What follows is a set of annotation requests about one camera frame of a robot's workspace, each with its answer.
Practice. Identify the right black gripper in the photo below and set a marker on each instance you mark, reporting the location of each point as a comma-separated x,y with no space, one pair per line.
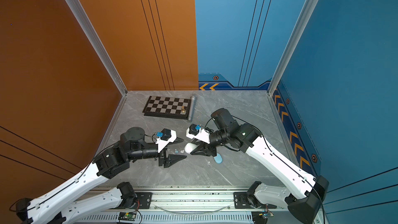
205,151

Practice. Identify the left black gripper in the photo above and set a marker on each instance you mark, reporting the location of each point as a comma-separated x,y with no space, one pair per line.
169,160

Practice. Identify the white earbud case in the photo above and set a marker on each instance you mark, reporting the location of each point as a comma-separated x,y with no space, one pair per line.
190,147

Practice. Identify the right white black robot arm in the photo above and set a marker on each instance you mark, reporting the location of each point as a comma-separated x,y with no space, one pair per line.
302,193

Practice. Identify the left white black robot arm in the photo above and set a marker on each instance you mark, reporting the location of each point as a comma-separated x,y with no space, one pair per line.
63,205

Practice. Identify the blue earbud case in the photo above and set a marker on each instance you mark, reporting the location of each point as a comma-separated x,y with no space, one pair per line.
218,158

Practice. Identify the black white chessboard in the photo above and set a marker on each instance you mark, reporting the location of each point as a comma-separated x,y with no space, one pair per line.
166,107

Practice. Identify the left green circuit board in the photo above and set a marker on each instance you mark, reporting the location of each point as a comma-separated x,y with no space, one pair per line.
127,217

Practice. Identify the right circuit board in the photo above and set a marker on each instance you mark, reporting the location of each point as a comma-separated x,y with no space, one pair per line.
261,217

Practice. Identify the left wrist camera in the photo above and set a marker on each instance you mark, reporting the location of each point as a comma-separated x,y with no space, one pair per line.
165,137

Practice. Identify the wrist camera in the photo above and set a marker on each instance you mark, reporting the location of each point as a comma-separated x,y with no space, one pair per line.
165,137
199,133

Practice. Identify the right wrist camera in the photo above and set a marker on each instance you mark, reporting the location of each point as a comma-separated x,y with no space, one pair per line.
199,133

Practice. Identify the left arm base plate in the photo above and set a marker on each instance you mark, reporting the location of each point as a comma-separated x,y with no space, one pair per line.
139,200

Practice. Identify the aluminium front rail frame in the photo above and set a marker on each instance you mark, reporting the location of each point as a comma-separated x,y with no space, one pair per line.
203,205

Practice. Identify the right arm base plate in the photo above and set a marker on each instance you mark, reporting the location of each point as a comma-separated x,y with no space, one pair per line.
241,202

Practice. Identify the left aluminium corner post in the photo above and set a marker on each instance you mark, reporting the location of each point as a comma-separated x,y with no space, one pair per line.
82,18

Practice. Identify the aluminium corner post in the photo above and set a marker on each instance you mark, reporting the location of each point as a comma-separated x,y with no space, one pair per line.
82,18
301,23

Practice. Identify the right aluminium corner post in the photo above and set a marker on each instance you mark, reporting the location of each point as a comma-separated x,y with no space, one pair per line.
301,23

